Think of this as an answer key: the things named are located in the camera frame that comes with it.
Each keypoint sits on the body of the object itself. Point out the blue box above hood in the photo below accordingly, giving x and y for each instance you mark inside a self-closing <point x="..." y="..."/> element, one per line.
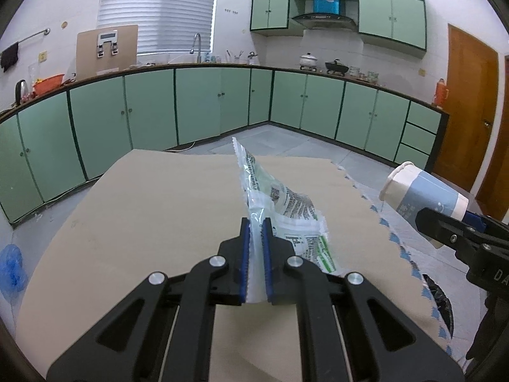
<point x="327" y="7"/>

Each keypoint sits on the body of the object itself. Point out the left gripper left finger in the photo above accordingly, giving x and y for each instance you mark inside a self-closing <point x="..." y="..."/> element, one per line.
<point x="163" y="329"/>

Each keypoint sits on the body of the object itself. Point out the dark hanging towel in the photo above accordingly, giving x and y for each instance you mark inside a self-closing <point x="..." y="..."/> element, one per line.
<point x="9" y="56"/>

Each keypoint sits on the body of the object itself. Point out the orange thermos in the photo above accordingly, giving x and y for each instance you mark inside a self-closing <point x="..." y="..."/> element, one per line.
<point x="441" y="93"/>

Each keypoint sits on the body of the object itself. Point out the green lower cabinets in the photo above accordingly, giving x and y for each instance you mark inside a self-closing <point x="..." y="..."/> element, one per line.
<point x="74" y="134"/>

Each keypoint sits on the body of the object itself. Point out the orange plastic basin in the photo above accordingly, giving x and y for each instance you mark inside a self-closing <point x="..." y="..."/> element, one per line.
<point x="43" y="86"/>

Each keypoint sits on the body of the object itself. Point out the black range hood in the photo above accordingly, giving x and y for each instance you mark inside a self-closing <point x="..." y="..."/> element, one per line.
<point x="326" y="21"/>

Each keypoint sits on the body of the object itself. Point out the white cooking pot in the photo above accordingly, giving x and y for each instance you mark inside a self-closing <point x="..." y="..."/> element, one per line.
<point x="308" y="62"/>

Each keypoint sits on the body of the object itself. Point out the blue white paper cup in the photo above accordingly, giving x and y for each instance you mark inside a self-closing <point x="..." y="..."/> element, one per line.
<point x="409" y="189"/>

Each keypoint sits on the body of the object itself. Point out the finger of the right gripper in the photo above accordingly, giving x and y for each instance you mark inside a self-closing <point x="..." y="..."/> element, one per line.
<point x="485" y="224"/>
<point x="449" y="232"/>

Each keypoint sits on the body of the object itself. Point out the electric kettle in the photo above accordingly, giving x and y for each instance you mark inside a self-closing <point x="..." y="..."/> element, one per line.
<point x="22" y="92"/>

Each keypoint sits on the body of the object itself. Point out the blue plastic bag on floor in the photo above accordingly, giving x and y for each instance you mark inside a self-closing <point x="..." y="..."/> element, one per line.
<point x="13" y="278"/>

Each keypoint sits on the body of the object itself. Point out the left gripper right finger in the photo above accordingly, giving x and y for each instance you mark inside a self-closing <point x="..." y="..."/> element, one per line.
<point x="348" y="330"/>

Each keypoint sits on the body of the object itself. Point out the black wok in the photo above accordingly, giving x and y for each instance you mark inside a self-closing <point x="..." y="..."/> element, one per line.
<point x="336" y="67"/>

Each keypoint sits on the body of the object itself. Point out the cardboard box with dispenser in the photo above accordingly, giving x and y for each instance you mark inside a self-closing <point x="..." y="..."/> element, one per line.
<point x="107" y="50"/>

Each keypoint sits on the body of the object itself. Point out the clear green printed wrapper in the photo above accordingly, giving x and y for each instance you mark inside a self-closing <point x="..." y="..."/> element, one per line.
<point x="293" y="216"/>

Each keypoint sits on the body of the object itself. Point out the window blinds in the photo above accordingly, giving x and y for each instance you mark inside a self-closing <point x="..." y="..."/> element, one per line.
<point x="163" y="25"/>

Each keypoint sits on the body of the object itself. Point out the brown wooden door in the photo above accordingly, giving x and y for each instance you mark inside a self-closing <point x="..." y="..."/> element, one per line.
<point x="473" y="84"/>

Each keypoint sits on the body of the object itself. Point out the wall towel bar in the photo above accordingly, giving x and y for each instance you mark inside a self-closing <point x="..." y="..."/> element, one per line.
<point x="44" y="32"/>

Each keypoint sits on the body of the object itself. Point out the black trash bin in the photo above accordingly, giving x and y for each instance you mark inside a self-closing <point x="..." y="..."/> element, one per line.
<point x="443" y="303"/>

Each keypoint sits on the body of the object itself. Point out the chrome sink faucet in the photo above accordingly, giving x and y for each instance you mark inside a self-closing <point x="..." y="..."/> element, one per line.
<point x="197" y="47"/>

